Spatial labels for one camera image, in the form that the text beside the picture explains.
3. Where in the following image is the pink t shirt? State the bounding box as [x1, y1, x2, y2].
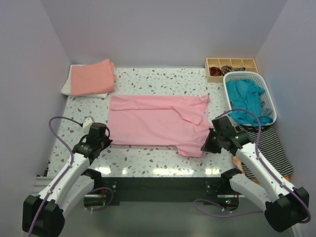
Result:
[108, 94, 211, 158]

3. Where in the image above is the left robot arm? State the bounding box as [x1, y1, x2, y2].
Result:
[22, 122, 114, 237]

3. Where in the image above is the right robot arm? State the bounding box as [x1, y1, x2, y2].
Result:
[202, 117, 311, 233]

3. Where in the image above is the orange white cloth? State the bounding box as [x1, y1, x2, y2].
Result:
[233, 156, 260, 184]

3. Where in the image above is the black white striped shirt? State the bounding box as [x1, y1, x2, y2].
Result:
[235, 125, 293, 181]

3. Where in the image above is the teal t shirt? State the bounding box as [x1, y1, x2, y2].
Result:
[226, 79, 273, 127]

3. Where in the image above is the white laundry basket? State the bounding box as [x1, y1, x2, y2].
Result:
[223, 71, 277, 126]

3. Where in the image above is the folded white t shirt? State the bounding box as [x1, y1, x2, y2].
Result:
[61, 65, 108, 99]

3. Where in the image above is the folded salmon t shirt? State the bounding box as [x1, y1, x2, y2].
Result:
[71, 59, 117, 96]

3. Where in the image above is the red black rolled cloth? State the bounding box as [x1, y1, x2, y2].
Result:
[209, 67, 222, 77]

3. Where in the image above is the patterned rolled cloth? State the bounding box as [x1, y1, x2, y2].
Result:
[221, 65, 234, 76]

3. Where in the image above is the wooden compartment box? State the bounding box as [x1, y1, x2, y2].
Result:
[204, 58, 259, 83]

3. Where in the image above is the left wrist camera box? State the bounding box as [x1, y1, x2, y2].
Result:
[82, 117, 95, 134]

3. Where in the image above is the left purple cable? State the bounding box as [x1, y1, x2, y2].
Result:
[26, 117, 116, 237]

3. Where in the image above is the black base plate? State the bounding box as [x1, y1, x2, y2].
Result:
[83, 177, 242, 211]

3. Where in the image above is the aluminium frame rail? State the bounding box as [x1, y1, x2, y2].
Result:
[18, 176, 296, 237]

